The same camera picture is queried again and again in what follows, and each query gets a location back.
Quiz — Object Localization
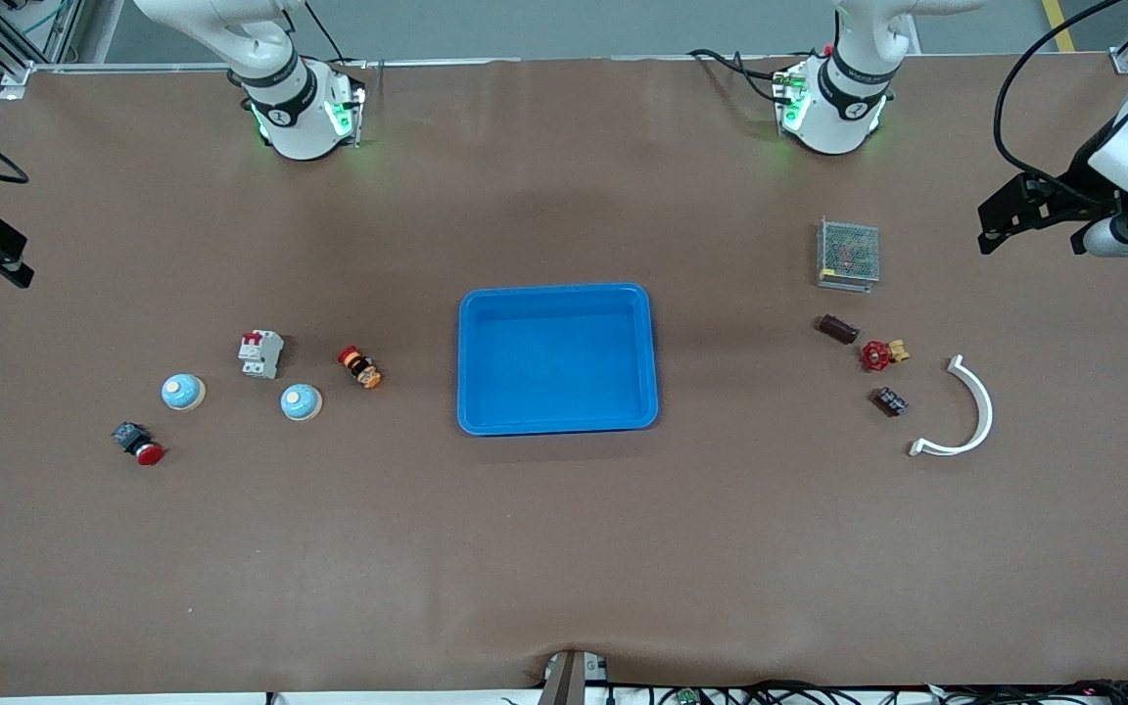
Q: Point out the red emergency stop button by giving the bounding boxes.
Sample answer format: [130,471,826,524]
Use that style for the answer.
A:
[112,421,166,467]

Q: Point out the white curved plastic bracket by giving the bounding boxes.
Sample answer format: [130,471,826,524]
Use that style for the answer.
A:
[908,354,995,458]

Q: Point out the black cable bundle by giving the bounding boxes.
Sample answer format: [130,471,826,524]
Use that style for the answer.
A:
[613,679,1128,705]

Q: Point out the blue plastic tray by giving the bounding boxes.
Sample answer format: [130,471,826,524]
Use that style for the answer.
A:
[456,283,660,436]

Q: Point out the black base cables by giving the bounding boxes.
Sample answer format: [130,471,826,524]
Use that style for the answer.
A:
[687,46,790,107]

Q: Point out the orange and black push button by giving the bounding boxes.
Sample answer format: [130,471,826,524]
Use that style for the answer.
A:
[337,345,384,390]

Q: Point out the white circuit breaker red switches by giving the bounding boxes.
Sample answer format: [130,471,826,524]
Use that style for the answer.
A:
[237,329,285,380]

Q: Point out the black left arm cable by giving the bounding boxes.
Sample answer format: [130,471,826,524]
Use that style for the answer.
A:
[993,0,1128,202]

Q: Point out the perforated metal power supply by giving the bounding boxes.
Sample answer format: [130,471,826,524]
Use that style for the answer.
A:
[816,217,882,293]

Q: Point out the red valve handle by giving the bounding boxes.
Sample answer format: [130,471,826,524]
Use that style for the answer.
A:
[859,338,911,374]

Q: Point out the blue desk bell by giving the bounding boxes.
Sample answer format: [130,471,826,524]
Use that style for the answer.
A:
[280,383,324,423]
[161,373,207,413]

